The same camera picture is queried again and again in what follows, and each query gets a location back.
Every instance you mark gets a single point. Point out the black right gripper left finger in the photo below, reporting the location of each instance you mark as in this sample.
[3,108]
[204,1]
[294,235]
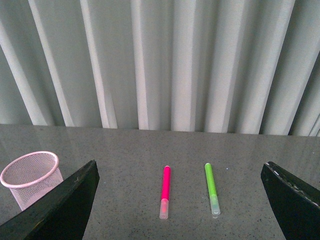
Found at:
[61,214]

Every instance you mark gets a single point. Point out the grey pleated curtain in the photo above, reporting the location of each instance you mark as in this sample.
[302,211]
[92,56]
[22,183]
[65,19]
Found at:
[217,66]

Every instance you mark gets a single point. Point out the pink highlighter pen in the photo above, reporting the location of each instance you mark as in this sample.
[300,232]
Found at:
[165,193]

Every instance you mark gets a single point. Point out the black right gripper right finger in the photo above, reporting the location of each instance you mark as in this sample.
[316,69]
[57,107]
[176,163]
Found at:
[295,203]

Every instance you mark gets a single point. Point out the green highlighter pen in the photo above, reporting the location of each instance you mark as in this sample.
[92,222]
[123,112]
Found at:
[213,197]

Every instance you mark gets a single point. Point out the pink mesh pen cup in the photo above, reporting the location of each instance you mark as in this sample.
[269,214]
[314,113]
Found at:
[32,176]

